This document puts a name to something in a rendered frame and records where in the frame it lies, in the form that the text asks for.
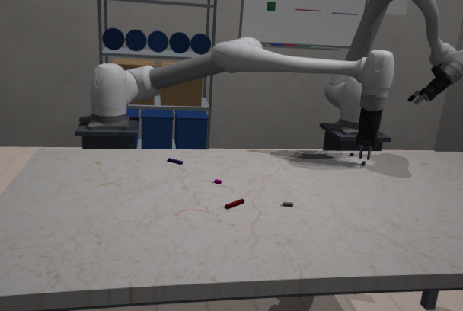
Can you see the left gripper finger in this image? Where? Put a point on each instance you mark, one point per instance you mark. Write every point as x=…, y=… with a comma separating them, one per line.
x=413, y=96
x=421, y=98

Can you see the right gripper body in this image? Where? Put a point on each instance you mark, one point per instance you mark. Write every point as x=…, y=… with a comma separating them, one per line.
x=369, y=120

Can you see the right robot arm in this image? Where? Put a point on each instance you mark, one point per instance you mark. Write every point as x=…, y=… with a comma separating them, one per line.
x=113, y=88

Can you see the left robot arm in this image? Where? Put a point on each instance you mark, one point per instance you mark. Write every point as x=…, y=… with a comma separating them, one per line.
x=344, y=91

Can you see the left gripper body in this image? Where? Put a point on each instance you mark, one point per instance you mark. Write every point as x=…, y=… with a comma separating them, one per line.
x=443, y=79

